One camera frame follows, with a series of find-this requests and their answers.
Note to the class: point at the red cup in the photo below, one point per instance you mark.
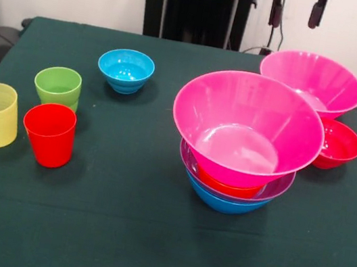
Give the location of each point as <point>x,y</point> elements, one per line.
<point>50,143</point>

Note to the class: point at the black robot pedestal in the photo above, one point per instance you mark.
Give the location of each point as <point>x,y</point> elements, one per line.
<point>199,7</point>

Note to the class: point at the large blue bowl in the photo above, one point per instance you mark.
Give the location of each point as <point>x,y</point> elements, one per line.
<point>226,205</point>

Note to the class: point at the purple bowl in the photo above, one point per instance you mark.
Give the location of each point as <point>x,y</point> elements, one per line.
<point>278,189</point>

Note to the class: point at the large pink bowl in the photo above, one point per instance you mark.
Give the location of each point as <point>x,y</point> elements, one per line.
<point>246,117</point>
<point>327,83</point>

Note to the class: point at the crimson bowl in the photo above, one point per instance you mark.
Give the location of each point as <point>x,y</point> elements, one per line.
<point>343,151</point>

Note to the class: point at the green cup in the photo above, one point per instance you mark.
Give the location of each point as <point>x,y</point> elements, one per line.
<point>57,85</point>

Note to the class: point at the small blue bowl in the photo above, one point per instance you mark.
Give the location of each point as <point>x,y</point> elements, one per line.
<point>126,66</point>

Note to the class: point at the orange bowl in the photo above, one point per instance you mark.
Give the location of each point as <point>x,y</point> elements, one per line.
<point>227,187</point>

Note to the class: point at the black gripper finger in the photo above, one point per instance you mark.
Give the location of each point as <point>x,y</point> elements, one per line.
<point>275,12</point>
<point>315,14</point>

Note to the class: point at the dark green tablecloth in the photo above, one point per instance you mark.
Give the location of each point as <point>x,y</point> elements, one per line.
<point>114,232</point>

